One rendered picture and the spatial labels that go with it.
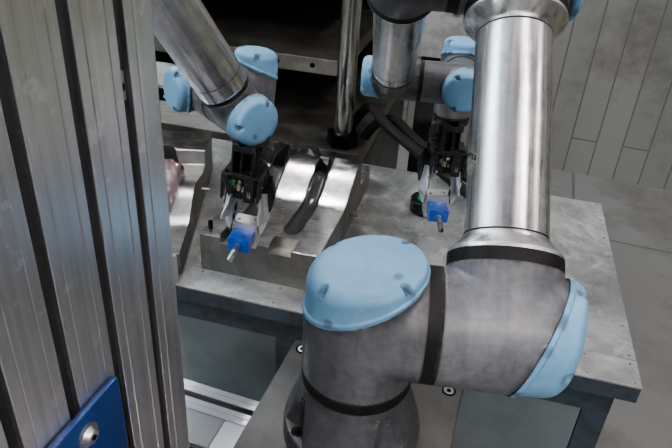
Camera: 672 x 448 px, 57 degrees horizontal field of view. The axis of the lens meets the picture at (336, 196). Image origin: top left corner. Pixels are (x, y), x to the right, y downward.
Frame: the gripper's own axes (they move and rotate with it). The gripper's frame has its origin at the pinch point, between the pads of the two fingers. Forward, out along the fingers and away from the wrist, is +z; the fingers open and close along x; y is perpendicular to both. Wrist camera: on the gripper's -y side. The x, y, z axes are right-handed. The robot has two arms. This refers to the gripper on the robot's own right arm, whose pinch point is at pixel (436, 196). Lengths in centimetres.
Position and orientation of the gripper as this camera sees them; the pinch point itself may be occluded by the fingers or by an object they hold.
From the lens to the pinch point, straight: 138.3
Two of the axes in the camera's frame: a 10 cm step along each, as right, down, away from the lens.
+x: 10.0, 0.7, 0.0
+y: -0.3, 4.8, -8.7
